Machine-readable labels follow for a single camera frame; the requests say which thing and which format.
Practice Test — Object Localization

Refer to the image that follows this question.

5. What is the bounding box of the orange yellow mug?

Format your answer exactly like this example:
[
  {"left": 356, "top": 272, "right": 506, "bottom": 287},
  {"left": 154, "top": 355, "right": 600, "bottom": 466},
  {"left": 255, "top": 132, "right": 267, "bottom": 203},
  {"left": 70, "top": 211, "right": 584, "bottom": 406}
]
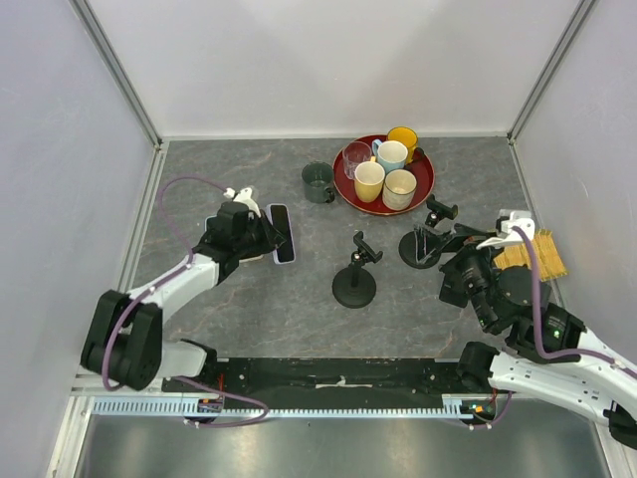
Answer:
[{"left": 386, "top": 126, "right": 418, "bottom": 164}]

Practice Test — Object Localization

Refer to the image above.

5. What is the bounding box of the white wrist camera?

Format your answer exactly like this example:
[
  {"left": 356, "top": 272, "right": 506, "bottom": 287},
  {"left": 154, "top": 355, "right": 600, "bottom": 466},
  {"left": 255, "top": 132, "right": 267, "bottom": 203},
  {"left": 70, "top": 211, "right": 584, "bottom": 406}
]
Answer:
[
  {"left": 476, "top": 209, "right": 535, "bottom": 250},
  {"left": 223, "top": 186, "right": 261, "bottom": 217}
]

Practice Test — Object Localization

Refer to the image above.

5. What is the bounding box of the light blue mug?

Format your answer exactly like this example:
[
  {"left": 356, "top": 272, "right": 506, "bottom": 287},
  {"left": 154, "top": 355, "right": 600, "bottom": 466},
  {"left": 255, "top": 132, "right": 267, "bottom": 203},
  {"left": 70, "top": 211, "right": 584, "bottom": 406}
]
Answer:
[{"left": 371, "top": 139, "right": 409, "bottom": 173}]

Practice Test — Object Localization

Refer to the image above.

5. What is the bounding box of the clear glass cup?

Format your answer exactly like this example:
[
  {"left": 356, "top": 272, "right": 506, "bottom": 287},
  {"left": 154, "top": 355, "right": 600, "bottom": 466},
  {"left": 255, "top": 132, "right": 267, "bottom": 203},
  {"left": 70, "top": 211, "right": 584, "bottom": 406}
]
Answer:
[{"left": 342, "top": 140, "right": 372, "bottom": 179}]

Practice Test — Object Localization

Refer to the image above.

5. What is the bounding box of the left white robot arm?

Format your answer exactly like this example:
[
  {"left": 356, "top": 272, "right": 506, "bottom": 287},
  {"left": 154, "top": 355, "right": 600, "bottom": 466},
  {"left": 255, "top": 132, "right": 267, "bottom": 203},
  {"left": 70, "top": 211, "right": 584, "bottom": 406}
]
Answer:
[{"left": 81, "top": 201, "right": 288, "bottom": 391}]

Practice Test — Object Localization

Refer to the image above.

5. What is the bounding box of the dark green mug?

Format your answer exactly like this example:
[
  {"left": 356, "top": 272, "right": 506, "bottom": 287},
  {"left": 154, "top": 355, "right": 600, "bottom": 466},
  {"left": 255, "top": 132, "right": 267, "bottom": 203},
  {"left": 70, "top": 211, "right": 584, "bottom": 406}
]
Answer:
[{"left": 302, "top": 161, "right": 335, "bottom": 204}]

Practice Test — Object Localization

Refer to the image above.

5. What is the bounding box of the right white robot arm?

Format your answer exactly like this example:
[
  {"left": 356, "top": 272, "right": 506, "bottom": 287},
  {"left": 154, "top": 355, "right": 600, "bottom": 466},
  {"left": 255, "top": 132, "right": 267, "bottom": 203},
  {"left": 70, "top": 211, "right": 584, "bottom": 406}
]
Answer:
[{"left": 399, "top": 212, "right": 636, "bottom": 448}]

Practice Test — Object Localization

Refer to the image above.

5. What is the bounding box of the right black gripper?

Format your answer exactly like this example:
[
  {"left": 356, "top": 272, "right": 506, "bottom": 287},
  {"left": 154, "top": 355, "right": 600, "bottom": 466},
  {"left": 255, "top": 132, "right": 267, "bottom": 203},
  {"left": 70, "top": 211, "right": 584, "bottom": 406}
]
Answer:
[{"left": 412, "top": 221, "right": 509, "bottom": 329}]

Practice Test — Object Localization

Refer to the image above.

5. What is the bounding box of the red round tray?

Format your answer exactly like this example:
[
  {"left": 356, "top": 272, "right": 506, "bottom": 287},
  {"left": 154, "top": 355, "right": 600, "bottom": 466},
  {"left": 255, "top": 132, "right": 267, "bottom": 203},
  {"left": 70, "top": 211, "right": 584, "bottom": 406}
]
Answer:
[{"left": 332, "top": 149, "right": 435, "bottom": 216}]

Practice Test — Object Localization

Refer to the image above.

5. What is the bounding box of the small black box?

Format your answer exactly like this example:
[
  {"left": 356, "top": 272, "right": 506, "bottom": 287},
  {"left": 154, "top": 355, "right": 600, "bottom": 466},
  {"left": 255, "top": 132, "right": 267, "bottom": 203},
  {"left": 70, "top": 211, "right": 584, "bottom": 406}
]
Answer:
[{"left": 439, "top": 264, "right": 470, "bottom": 309}]

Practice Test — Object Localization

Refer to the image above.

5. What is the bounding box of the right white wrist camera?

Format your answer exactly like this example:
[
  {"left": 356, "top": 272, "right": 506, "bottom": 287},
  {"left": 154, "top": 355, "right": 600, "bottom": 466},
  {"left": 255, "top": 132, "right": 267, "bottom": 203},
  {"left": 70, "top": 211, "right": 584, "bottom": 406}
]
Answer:
[{"left": 476, "top": 209, "right": 535, "bottom": 250}]

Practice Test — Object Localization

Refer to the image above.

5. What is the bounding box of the purple case phone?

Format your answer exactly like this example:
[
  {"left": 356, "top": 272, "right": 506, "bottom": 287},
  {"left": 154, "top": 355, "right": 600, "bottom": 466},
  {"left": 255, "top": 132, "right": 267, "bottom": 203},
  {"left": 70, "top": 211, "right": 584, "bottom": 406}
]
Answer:
[{"left": 266, "top": 203, "right": 296, "bottom": 265}]

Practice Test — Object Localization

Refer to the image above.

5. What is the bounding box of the pale yellow cup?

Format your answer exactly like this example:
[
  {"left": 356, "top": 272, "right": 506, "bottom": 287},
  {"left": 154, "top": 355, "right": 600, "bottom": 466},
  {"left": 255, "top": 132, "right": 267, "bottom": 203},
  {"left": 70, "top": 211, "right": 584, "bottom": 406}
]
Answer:
[{"left": 354, "top": 156, "right": 385, "bottom": 203}]

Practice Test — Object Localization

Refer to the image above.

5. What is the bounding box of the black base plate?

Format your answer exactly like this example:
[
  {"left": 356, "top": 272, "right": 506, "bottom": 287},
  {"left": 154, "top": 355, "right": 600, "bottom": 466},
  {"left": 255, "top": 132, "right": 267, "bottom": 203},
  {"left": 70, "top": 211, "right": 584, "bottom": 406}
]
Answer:
[{"left": 193, "top": 358, "right": 493, "bottom": 409}]

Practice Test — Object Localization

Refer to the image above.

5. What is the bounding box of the beige ceramic cup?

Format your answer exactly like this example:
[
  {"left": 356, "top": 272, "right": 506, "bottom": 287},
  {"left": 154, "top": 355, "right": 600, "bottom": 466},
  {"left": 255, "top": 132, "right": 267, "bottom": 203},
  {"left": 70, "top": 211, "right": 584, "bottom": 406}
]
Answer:
[{"left": 382, "top": 169, "right": 417, "bottom": 211}]

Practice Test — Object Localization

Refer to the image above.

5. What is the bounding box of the black phone stand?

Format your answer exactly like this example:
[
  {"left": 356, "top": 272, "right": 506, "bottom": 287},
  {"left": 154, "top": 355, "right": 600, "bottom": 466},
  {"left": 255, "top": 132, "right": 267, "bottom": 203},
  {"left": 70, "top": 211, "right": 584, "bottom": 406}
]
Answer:
[
  {"left": 331, "top": 231, "right": 383, "bottom": 309},
  {"left": 398, "top": 194, "right": 458, "bottom": 269}
]

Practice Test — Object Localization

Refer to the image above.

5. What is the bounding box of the cream case phone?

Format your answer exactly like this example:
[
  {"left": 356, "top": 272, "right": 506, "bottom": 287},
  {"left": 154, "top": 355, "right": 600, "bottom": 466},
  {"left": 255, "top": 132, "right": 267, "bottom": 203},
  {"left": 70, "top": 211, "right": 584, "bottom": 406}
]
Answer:
[{"left": 239, "top": 255, "right": 264, "bottom": 264}]

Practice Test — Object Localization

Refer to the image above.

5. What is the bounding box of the woven bamboo mat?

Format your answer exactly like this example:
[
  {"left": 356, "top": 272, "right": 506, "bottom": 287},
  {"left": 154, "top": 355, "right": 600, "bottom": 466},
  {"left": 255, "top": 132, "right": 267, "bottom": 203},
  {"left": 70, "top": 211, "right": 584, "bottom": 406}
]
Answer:
[{"left": 494, "top": 229, "right": 568, "bottom": 282}]

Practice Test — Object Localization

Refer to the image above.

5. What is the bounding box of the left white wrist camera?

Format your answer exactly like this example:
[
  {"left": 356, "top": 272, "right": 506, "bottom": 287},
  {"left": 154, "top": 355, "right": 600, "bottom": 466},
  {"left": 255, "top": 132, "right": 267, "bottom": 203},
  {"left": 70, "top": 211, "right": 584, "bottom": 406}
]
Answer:
[{"left": 223, "top": 186, "right": 261, "bottom": 217}]

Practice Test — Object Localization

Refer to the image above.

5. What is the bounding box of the slotted cable duct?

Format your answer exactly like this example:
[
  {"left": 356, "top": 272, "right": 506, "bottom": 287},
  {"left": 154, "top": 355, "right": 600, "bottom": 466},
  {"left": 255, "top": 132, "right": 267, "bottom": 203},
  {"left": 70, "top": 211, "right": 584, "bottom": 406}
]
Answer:
[{"left": 92, "top": 396, "right": 496, "bottom": 419}]

